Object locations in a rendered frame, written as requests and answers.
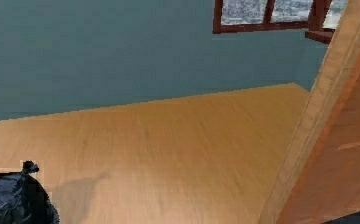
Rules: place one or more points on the red-brown framed window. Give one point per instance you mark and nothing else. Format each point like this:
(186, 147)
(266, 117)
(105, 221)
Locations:
(264, 20)

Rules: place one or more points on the light wooden room door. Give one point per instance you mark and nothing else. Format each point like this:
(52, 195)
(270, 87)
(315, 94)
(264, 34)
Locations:
(334, 140)

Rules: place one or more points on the black rubbish bag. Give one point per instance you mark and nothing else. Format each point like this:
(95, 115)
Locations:
(14, 200)

